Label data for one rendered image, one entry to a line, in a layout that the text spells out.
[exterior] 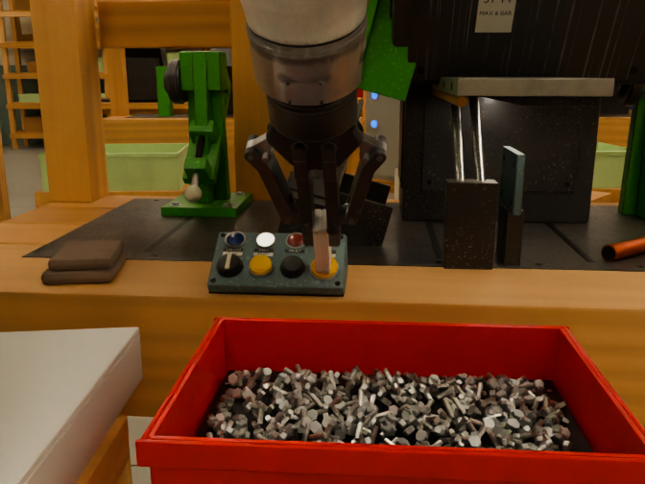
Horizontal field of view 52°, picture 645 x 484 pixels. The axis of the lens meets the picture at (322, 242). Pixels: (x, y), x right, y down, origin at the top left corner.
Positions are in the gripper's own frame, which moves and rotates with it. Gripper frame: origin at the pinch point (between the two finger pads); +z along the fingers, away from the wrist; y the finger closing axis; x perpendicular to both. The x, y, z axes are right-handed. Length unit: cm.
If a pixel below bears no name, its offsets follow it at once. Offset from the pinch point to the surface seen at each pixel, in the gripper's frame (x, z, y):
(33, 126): 714, 575, -518
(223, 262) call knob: -0.3, 3.5, -11.0
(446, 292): -0.5, 7.5, 13.5
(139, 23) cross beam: 72, 18, -43
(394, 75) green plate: 29.7, 0.4, 7.6
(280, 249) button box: 2.8, 4.6, -5.1
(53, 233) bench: 24, 27, -47
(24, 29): 844, 490, -546
